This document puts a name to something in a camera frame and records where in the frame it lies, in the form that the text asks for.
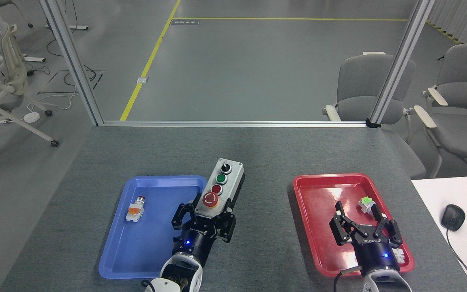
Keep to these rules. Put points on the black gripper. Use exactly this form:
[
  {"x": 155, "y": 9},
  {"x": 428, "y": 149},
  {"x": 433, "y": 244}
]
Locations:
[
  {"x": 195, "y": 241},
  {"x": 375, "y": 255}
]

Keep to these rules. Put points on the grey four-button control box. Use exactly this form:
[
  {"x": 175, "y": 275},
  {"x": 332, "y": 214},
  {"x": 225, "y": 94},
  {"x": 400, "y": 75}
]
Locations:
[{"x": 229, "y": 182}]

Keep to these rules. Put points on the red plastic tray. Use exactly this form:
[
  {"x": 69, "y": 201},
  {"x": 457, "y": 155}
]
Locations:
[{"x": 318, "y": 227}]

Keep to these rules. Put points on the blue plastic tray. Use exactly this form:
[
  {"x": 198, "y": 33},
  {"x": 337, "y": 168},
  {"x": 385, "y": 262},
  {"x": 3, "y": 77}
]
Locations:
[{"x": 144, "y": 243}]

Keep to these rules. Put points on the black computer mouse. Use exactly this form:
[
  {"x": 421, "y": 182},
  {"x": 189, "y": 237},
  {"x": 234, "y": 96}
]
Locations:
[{"x": 453, "y": 217}]

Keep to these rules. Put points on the white desk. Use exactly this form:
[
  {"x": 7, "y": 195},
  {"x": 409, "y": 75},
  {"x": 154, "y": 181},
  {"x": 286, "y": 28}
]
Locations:
[{"x": 452, "y": 190}]

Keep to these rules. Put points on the silver aluminium crossbar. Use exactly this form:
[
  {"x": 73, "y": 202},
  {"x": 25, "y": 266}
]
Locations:
[{"x": 233, "y": 123}]

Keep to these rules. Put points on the grey padded chair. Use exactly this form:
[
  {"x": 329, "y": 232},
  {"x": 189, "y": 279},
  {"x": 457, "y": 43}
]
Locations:
[
  {"x": 359, "y": 89},
  {"x": 464, "y": 121}
]

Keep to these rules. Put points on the metal floor socket plate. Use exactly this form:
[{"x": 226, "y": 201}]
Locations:
[{"x": 142, "y": 80}]

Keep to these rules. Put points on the white round floor disc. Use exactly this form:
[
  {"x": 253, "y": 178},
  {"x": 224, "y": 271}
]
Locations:
[{"x": 31, "y": 117}]

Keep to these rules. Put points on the grey floor label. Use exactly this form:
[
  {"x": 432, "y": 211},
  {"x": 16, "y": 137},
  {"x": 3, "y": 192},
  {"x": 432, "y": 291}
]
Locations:
[{"x": 185, "y": 22}]

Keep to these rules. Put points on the white curtain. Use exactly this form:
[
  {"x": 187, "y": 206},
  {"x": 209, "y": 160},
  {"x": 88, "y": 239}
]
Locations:
[{"x": 460, "y": 18}]

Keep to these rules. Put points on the white stand foot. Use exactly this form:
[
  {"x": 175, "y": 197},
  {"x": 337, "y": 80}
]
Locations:
[
  {"x": 77, "y": 27},
  {"x": 31, "y": 59}
]

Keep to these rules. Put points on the white mesh office chair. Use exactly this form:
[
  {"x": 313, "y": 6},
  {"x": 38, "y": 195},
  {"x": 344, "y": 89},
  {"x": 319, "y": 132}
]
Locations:
[{"x": 8, "y": 89}]

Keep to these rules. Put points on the green push button switch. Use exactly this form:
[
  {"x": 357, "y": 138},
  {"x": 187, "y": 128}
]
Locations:
[{"x": 365, "y": 202}]

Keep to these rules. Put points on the silver-headed green switch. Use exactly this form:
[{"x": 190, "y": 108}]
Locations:
[{"x": 399, "y": 255}]

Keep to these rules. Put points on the red push button switch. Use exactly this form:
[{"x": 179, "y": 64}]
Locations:
[{"x": 135, "y": 213}]

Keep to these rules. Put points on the black corner bracket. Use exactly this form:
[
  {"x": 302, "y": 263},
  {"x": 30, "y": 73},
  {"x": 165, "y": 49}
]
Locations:
[{"x": 373, "y": 123}]

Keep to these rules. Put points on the silver aluminium post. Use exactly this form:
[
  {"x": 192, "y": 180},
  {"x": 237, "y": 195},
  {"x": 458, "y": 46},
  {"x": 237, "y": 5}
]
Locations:
[
  {"x": 401, "y": 61},
  {"x": 73, "y": 65}
]

